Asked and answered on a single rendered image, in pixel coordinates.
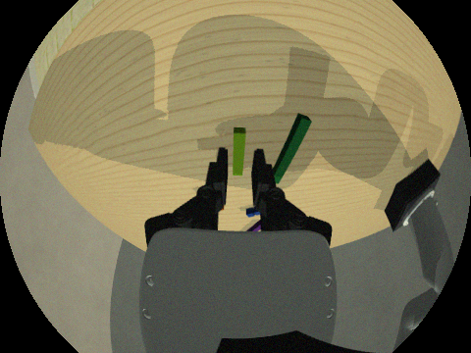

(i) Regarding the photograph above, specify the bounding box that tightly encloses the purple rod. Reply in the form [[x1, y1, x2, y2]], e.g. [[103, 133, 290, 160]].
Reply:
[[247, 220, 261, 231]]

